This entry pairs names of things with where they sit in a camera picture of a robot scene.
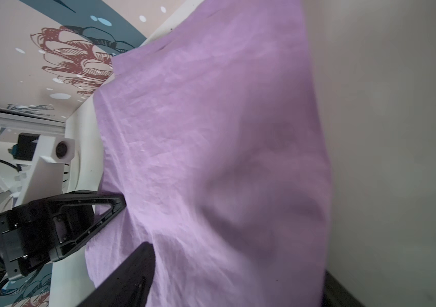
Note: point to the purple pants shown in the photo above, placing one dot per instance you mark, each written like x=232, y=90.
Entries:
x=212, y=134

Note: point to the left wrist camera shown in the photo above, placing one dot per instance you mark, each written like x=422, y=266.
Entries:
x=42, y=159

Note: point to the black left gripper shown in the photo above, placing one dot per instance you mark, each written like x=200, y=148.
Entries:
x=36, y=233

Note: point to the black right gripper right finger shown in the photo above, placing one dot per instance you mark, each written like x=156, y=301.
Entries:
x=336, y=295

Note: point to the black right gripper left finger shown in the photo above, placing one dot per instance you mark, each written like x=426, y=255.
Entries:
x=129, y=284

